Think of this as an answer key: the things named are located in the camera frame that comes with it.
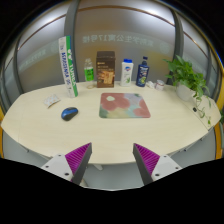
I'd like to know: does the brown cardboard box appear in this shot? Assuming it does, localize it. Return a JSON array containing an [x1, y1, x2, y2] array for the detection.
[[95, 50, 117, 89]]

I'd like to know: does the small white crumpled packet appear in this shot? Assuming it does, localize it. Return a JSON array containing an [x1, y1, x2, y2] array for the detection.
[[145, 80, 156, 90]]

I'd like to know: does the green potted plant white pot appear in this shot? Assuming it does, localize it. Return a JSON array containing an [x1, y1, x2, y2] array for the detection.
[[162, 54, 213, 126]]

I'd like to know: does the small white jar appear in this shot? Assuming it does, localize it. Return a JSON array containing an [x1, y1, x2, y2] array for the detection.
[[155, 79, 166, 92]]

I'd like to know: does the small patterned tissue pack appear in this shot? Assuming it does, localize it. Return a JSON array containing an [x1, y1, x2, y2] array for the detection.
[[43, 93, 62, 109]]

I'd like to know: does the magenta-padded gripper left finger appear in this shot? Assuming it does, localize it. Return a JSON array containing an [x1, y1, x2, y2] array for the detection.
[[40, 142, 93, 186]]

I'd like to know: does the clear bottle with green label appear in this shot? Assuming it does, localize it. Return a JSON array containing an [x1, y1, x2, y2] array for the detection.
[[83, 58, 96, 90]]

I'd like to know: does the dark blue shampoo bottle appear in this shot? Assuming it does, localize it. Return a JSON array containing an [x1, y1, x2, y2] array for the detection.
[[135, 55, 150, 88]]

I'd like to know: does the blue and black computer mouse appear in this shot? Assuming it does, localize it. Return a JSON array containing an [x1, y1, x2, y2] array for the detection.
[[60, 106, 80, 122]]

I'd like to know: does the floral pastel mouse pad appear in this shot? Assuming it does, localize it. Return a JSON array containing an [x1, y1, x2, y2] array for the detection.
[[98, 92, 152, 120]]

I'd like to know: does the white and green shuttlecock tube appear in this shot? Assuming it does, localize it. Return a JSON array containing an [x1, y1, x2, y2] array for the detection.
[[58, 35, 79, 99]]

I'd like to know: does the white bottle with blue cap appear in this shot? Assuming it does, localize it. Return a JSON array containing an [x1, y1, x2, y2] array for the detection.
[[120, 58, 135, 88]]

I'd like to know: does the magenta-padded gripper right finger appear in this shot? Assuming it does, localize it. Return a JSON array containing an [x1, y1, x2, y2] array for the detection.
[[132, 142, 183, 186]]

